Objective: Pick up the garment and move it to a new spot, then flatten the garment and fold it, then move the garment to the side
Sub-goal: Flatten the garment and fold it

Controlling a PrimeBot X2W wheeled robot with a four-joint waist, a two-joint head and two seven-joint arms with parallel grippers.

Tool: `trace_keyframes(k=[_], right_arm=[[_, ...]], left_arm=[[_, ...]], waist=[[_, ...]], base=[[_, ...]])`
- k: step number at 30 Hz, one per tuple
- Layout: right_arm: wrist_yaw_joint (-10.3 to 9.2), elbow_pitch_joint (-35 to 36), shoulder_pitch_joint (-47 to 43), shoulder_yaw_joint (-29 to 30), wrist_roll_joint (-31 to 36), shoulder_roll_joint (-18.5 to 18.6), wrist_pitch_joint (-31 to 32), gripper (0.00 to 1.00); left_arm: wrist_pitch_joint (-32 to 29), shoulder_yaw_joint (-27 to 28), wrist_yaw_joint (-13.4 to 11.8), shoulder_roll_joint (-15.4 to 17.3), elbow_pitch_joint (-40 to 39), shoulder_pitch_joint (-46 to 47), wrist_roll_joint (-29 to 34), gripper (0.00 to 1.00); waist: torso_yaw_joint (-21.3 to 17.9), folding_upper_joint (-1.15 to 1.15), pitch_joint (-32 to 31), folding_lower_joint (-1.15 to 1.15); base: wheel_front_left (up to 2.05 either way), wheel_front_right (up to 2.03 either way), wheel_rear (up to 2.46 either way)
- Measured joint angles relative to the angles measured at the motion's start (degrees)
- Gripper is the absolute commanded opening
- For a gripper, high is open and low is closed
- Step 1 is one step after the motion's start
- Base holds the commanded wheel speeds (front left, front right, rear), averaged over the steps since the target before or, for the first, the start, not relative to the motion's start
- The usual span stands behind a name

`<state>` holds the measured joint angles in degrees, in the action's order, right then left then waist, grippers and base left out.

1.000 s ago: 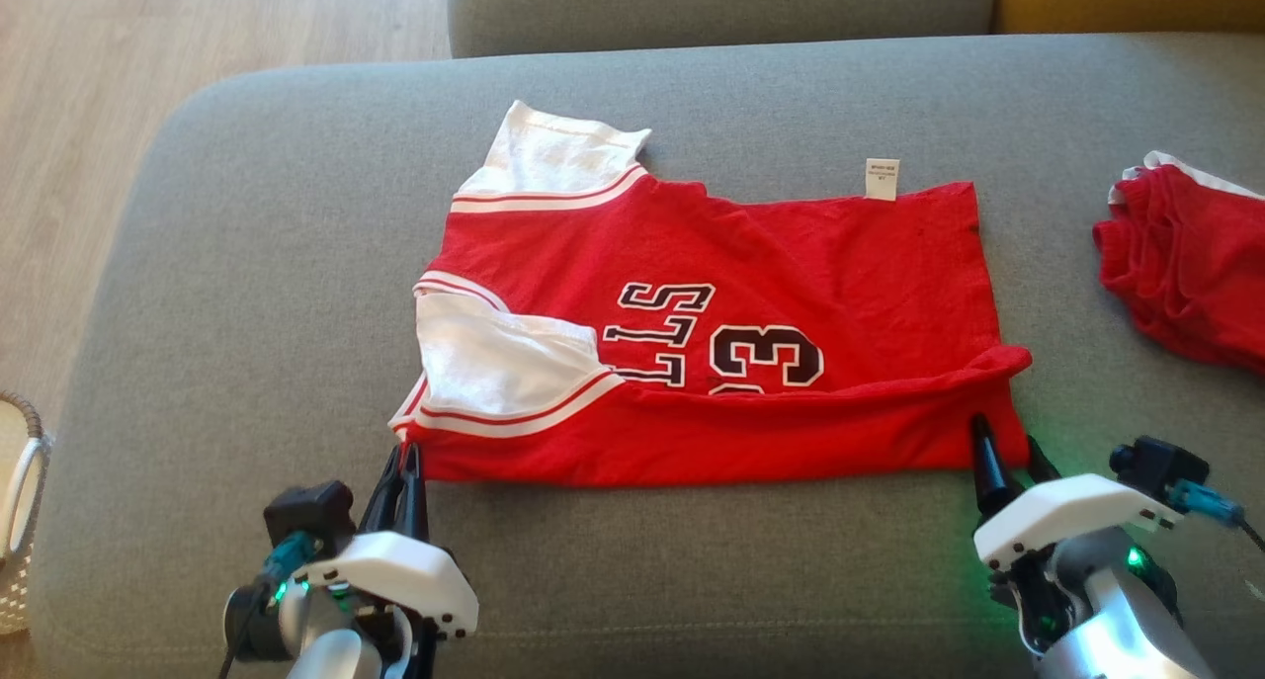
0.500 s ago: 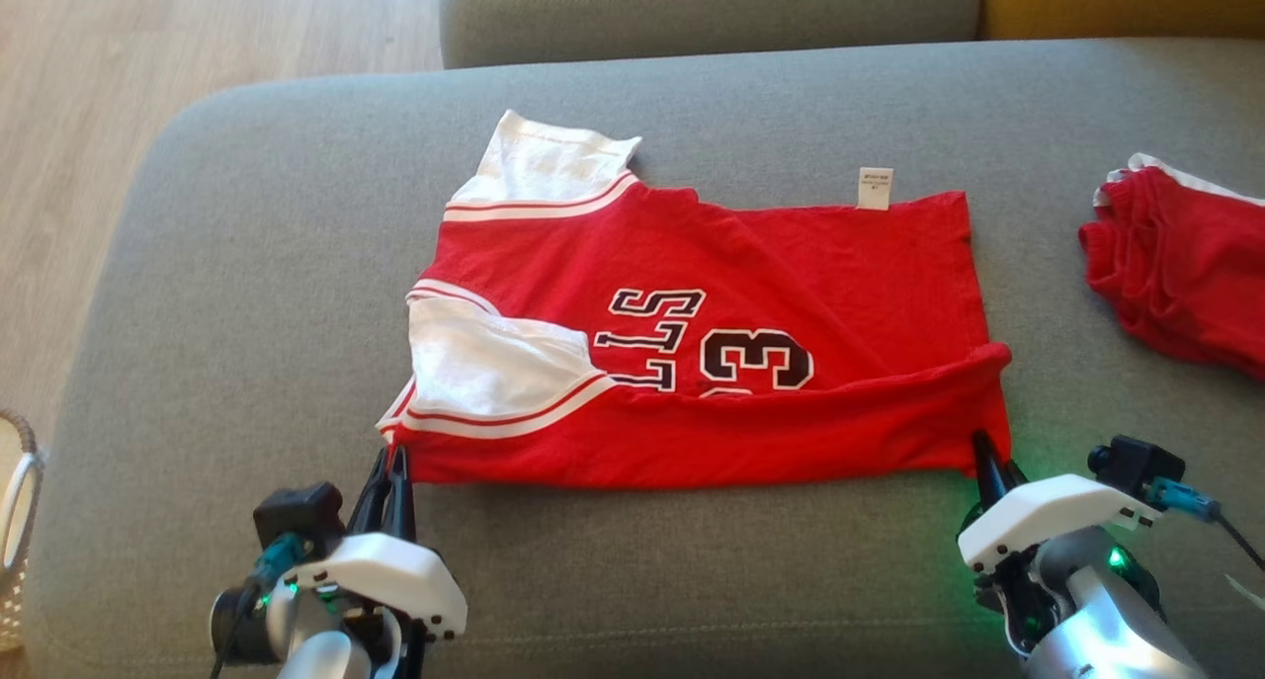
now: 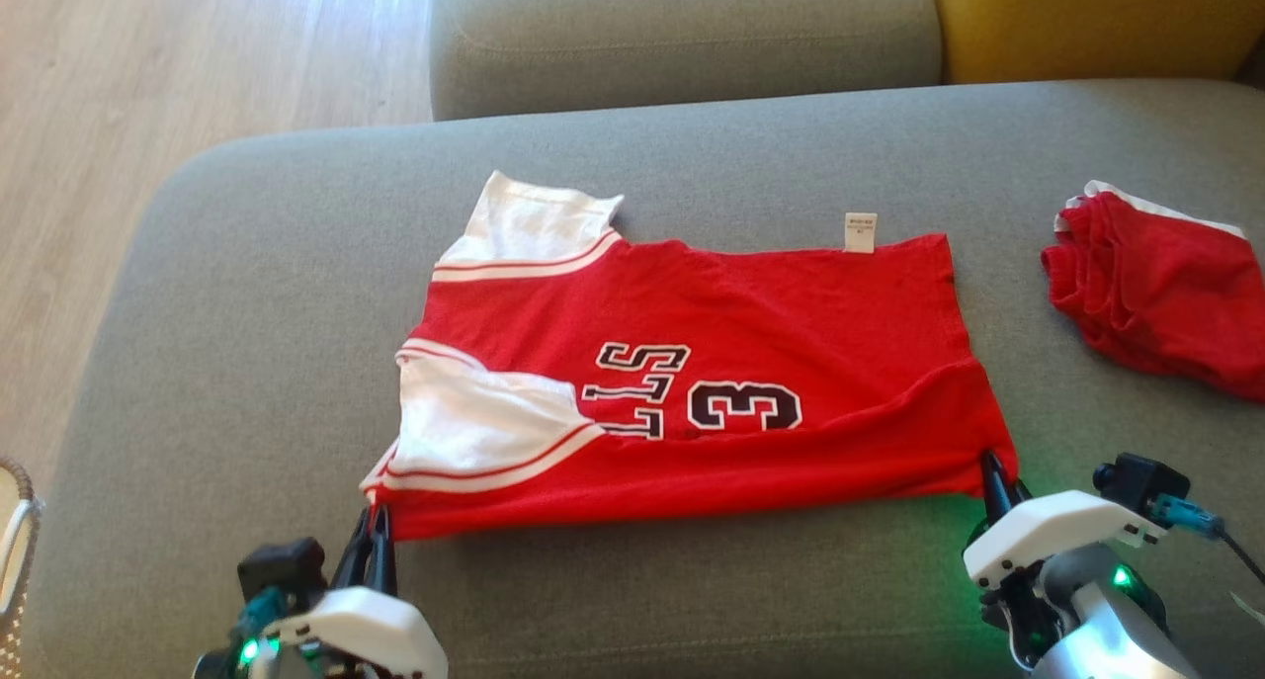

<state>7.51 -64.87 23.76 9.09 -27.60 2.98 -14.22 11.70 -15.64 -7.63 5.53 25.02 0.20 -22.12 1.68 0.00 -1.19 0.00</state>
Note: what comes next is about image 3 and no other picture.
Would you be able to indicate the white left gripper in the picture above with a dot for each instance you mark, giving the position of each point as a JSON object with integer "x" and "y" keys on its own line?
{"x": 366, "y": 630}

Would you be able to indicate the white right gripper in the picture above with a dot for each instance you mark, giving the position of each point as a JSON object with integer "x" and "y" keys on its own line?
{"x": 1057, "y": 541}

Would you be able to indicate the red white-trimmed basketball shorts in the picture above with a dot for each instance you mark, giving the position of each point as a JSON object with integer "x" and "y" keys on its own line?
{"x": 1166, "y": 284}

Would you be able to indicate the red white basketball jersey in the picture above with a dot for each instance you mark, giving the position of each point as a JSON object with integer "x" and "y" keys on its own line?
{"x": 741, "y": 303}

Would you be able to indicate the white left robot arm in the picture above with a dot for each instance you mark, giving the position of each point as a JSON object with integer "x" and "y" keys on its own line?
{"x": 277, "y": 664}

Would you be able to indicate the large grey sofa ottoman cushion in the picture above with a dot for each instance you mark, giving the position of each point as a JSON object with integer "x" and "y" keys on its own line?
{"x": 247, "y": 294}

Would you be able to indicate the woven laundry basket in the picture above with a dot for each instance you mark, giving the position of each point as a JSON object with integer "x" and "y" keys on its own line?
{"x": 15, "y": 560}

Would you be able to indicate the yellow sofa backrest cushion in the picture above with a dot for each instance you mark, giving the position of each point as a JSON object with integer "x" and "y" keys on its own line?
{"x": 1087, "y": 22}

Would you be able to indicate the grey sofa seat cushion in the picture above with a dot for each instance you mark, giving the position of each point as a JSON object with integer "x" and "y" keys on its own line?
{"x": 682, "y": 42}

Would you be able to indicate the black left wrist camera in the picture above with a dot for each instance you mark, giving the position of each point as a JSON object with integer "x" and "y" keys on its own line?
{"x": 282, "y": 570}

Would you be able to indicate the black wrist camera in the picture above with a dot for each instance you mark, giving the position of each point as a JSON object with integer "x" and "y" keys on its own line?
{"x": 282, "y": 570}
{"x": 1146, "y": 486}

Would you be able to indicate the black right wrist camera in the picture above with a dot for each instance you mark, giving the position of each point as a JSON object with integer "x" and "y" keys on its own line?
{"x": 1146, "y": 486}

